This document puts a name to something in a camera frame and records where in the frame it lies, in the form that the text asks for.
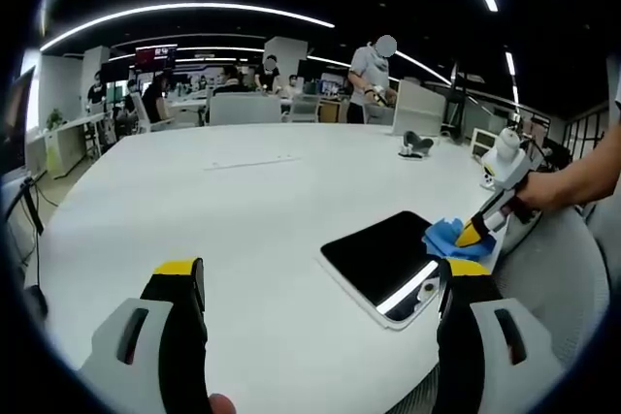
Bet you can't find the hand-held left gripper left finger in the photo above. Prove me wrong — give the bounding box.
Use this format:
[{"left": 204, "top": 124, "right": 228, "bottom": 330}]
[{"left": 79, "top": 257, "right": 212, "bottom": 414}]

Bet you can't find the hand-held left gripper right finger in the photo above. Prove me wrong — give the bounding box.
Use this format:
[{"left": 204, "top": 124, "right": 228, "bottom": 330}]
[{"left": 433, "top": 258, "right": 568, "bottom": 414}]

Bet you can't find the blue cleaning cloth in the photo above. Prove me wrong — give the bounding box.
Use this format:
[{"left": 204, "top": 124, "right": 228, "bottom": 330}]
[{"left": 421, "top": 217, "right": 497, "bottom": 261}]

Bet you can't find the person's right hand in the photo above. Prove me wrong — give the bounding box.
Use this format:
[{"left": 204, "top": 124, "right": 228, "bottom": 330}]
[{"left": 515, "top": 173, "right": 553, "bottom": 215}]

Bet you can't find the black metal stand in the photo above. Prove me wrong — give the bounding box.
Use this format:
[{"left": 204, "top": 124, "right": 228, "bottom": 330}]
[{"left": 441, "top": 60, "right": 484, "bottom": 144}]

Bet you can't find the grey mesh office chair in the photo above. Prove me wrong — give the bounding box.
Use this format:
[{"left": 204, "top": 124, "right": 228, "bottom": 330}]
[{"left": 402, "top": 205, "right": 613, "bottom": 414}]

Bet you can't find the grey curved object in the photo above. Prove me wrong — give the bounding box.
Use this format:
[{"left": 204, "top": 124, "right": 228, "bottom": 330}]
[{"left": 399, "top": 130, "right": 436, "bottom": 160}]

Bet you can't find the white desk partition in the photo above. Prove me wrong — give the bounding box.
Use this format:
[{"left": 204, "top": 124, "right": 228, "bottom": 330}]
[{"left": 391, "top": 80, "right": 447, "bottom": 137}]

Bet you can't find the white panel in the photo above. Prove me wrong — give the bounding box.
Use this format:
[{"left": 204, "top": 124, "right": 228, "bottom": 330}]
[{"left": 208, "top": 93, "right": 283, "bottom": 127}]

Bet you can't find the black computer monitor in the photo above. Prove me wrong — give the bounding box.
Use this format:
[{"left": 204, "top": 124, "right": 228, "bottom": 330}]
[{"left": 0, "top": 68, "right": 36, "bottom": 178}]

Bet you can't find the red wall screen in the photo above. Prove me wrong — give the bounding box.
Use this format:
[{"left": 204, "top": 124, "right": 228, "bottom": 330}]
[{"left": 135, "top": 45, "right": 179, "bottom": 72}]

